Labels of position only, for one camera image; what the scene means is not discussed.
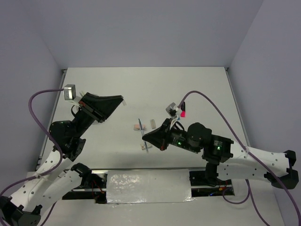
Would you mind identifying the blue clear pen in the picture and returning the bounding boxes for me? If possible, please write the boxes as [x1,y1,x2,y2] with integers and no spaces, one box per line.
[138,118,150,154]

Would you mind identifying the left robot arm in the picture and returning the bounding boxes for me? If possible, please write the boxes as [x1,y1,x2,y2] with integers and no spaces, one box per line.
[0,91,124,226]

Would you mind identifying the white staple box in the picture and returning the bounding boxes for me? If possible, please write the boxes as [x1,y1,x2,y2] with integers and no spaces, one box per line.
[141,143,152,150]

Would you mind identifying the purple cable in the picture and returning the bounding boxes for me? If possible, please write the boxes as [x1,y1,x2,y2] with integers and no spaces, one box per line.
[0,88,65,224]
[176,90,301,226]

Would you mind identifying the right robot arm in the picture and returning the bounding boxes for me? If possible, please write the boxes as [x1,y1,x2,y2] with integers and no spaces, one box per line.
[142,118,299,189]

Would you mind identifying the black mounting rail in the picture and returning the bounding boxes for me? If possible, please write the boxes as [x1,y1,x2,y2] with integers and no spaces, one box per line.
[62,170,234,204]

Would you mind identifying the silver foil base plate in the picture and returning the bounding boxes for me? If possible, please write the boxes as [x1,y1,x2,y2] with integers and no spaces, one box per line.
[106,169,193,204]

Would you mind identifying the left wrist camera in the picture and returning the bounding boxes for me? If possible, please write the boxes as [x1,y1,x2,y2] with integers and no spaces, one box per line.
[63,84,76,101]

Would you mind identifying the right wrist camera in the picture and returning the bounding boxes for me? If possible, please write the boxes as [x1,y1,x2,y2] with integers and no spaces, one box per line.
[166,102,182,127]

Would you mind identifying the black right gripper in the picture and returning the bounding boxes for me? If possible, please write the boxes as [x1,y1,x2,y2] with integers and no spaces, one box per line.
[142,117,199,153]

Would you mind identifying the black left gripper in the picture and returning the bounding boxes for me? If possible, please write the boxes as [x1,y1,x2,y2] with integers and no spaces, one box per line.
[73,92,123,138]

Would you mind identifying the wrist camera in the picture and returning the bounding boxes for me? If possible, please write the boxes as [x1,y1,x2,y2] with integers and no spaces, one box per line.
[63,84,76,101]
[166,102,182,127]

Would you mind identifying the beige long eraser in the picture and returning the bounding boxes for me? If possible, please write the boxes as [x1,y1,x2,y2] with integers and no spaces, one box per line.
[150,119,156,129]

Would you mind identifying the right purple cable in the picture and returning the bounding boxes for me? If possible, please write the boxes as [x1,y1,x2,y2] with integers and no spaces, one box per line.
[176,90,301,226]

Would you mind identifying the pink capped black highlighter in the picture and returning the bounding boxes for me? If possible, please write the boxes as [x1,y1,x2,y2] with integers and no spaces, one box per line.
[180,102,186,118]

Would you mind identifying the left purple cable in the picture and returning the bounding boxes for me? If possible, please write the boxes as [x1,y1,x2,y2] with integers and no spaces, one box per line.
[0,88,65,224]

